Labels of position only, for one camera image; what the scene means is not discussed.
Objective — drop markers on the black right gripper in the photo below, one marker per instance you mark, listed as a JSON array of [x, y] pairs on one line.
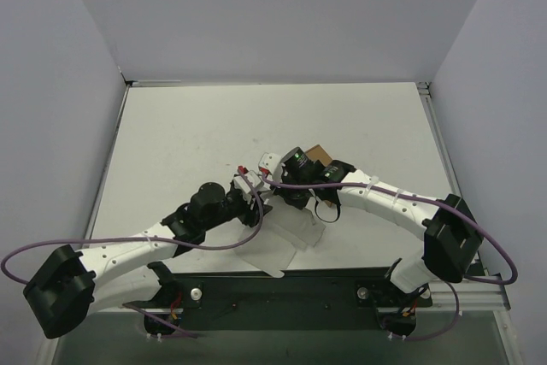
[[295, 196]]

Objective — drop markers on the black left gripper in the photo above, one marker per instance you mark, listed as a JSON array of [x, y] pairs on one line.
[[251, 209]]

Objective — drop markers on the white paper box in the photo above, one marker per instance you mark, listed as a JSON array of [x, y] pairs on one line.
[[285, 231]]

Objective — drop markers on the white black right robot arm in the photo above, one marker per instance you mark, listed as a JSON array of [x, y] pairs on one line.
[[444, 226]]

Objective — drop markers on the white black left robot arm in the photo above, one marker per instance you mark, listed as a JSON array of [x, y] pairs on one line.
[[72, 284]]

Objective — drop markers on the brown folded cardboard box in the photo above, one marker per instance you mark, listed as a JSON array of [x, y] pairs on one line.
[[320, 153]]

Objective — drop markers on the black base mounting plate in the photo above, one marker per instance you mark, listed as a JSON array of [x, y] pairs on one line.
[[337, 299]]

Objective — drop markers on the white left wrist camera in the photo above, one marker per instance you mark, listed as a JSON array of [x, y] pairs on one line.
[[247, 181]]

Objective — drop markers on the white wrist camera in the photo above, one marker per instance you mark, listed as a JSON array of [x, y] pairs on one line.
[[247, 181], [270, 164]]

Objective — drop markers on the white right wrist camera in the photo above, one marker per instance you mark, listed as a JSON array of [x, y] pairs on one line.
[[270, 164]]

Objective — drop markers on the aluminium table frame rail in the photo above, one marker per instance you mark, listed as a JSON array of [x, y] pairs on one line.
[[473, 296]]

